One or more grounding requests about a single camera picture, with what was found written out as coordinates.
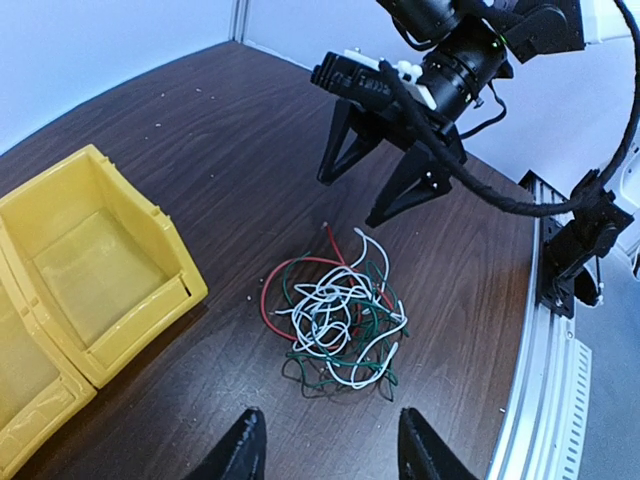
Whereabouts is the aluminium frame post right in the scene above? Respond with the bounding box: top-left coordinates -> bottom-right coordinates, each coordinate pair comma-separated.
229,0 -> 251,44

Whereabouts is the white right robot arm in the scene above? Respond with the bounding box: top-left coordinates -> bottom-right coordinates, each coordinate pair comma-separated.
310,1 -> 639,227

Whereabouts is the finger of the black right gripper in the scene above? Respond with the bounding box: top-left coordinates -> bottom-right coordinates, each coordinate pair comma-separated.
365,141 -> 452,228
317,99 -> 384,185

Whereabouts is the green wire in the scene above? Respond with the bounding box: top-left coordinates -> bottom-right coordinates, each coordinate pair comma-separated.
280,254 -> 409,401

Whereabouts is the black right camera cable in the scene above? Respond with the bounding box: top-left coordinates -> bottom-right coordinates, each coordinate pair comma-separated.
377,0 -> 640,219

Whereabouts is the yellow bin right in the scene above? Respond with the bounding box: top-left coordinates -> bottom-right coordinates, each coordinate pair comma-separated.
1,145 -> 208,388

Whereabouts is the yellow bin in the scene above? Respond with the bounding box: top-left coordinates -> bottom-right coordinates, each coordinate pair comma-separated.
1,280 -> 96,479
1,145 -> 208,388

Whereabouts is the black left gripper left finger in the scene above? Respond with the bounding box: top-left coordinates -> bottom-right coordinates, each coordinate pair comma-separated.
186,408 -> 267,480

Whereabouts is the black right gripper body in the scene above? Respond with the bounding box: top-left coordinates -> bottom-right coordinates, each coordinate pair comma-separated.
352,29 -> 513,164

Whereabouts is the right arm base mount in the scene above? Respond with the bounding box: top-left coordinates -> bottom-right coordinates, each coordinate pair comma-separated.
536,188 -> 633,319

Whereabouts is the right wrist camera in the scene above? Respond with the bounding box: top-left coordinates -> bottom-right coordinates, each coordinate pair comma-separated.
310,50 -> 437,112

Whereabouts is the yellow bin middle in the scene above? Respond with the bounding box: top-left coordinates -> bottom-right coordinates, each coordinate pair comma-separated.
1,280 -> 96,479

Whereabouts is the aluminium front rail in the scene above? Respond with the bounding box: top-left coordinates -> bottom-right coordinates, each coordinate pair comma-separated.
482,169 -> 640,480

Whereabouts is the white wire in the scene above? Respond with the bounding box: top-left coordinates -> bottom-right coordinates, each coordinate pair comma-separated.
272,227 -> 409,390

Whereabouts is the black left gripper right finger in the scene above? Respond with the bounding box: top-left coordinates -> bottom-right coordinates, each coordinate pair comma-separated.
397,408 -> 477,480

